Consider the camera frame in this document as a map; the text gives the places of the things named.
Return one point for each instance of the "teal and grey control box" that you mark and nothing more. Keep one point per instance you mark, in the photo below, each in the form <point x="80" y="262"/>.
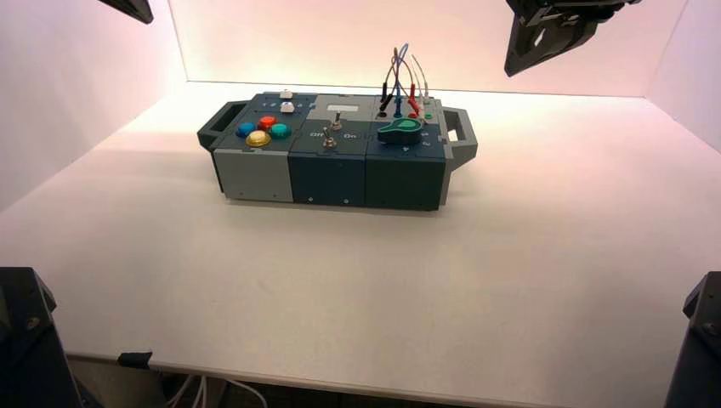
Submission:
<point x="327" y="174"/>

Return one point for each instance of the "white rectangular display window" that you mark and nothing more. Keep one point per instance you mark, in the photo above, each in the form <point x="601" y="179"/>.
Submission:
<point x="342" y="107"/>

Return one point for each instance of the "yellow dome push button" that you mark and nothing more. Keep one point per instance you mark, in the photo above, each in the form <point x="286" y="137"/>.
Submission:
<point x="258" y="138"/>

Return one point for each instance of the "green black rotary knob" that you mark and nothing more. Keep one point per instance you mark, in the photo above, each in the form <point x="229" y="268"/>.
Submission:
<point x="401" y="131"/>

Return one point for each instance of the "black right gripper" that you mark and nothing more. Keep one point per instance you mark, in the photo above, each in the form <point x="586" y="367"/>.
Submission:
<point x="563" y="28"/>

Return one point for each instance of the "blue dome push button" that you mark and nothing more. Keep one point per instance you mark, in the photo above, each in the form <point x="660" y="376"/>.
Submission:
<point x="245" y="129"/>

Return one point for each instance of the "green dome push button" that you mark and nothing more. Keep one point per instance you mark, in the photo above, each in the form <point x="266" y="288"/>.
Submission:
<point x="280" y="131"/>

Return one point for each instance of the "white slider knob up arrow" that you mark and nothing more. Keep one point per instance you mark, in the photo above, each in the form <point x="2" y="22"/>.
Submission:
<point x="287" y="107"/>

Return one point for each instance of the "black table edge clamp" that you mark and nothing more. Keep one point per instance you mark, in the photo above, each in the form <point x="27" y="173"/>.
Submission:
<point x="135" y="359"/>

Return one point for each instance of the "metal toggle switch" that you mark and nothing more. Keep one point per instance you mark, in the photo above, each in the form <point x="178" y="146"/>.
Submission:
<point x="329" y="141"/>
<point x="336" y="120"/>

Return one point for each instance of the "white slider knob down arrow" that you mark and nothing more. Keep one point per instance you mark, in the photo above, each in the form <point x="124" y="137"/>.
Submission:
<point x="285" y="94"/>

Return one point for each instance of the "red dome push button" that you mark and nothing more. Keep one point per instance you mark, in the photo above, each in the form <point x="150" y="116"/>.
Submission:
<point x="267" y="121"/>

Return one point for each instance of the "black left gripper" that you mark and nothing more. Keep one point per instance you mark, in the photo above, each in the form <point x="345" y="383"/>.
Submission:
<point x="135" y="8"/>

